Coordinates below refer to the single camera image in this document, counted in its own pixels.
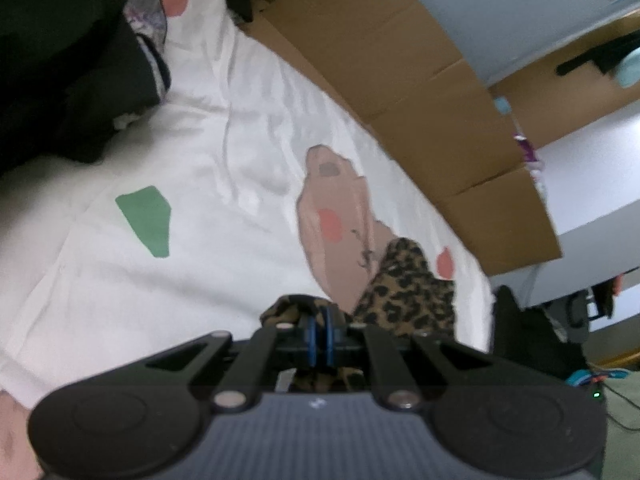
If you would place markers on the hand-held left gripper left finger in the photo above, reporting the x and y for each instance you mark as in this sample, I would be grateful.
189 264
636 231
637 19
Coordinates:
311 345

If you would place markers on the purple and white bag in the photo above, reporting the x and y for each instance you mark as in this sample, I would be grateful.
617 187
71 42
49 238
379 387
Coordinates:
527 150

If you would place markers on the flattened cardboard sheet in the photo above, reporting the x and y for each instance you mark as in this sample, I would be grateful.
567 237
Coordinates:
400 60

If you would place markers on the person's green clothing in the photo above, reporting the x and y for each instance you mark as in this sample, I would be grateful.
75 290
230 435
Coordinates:
625 435

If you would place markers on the floral patterned cloth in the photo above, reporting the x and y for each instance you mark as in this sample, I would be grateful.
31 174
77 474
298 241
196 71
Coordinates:
145 15

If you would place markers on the black garment with white trim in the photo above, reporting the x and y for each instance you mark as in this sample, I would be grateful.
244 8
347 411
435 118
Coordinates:
60 60

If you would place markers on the upright cardboard board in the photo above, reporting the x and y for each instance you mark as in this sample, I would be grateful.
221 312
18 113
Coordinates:
565 105

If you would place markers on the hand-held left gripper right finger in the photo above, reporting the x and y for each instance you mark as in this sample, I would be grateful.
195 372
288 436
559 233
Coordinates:
328 345

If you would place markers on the cream bear print blanket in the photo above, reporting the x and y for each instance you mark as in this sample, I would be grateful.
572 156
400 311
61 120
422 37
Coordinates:
200 135

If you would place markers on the white cabinet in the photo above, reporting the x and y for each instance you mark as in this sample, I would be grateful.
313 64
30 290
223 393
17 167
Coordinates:
600 185

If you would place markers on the teal printed cloth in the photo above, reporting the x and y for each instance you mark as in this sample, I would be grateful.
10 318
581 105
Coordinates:
580 377

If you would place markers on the pale blue detergent bottle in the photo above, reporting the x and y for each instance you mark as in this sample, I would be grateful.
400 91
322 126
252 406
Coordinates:
502 106

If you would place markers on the leopard print garment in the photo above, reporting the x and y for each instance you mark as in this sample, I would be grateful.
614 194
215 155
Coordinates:
400 300

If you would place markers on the pale teal object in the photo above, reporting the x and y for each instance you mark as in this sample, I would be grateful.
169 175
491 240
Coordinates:
629 67

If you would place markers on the folded black clothes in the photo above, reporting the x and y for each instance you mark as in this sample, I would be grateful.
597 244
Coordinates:
530 330

